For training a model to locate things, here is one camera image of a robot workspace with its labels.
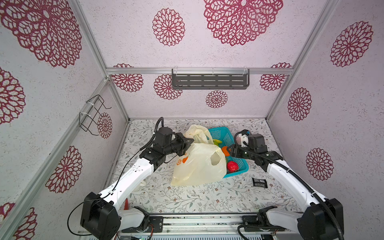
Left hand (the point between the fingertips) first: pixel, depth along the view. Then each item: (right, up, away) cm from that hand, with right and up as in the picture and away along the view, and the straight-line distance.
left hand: (195, 140), depth 74 cm
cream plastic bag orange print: (+3, -10, -3) cm, 11 cm away
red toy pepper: (+23, -16, +14) cm, 31 cm away
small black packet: (+38, -25, +11) cm, 47 cm away
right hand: (+20, -4, +8) cm, 22 cm away
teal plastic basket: (+20, 0, +31) cm, 37 cm away
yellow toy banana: (+16, -3, +29) cm, 33 cm away
